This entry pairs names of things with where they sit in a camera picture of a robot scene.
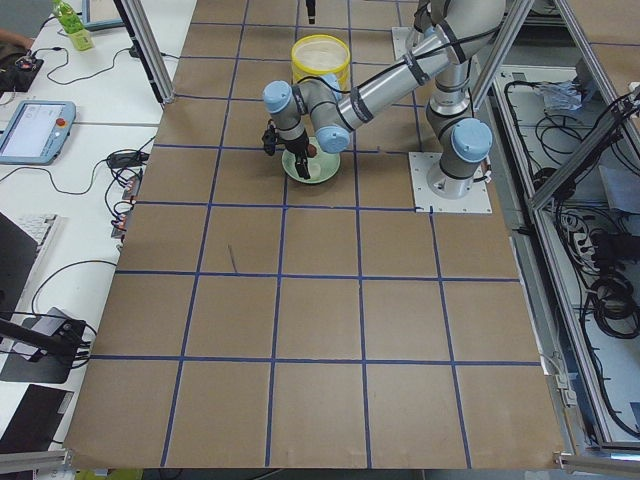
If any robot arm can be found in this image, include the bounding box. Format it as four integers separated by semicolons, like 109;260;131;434
262;1;505;200

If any black camera stand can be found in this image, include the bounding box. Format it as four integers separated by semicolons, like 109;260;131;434
1;308;90;384

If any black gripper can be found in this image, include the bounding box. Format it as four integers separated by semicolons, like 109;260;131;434
282;131;311;180

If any white keyboard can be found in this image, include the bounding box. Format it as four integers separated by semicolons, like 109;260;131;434
15;213;61;255

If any yellow steamer layer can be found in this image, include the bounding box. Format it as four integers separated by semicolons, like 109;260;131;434
291;34;351;83
296;73;349;96

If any green bottle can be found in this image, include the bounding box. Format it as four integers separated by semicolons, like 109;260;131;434
52;0;94;51

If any green plate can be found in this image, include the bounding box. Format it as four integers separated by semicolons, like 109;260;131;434
281;137;340;184

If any teach pendant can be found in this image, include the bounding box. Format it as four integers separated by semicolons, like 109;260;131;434
1;100;76;166

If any black power adapter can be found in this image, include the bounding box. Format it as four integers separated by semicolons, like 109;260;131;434
106;151;149;169

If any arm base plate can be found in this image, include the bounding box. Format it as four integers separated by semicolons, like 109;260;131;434
408;152;492;214

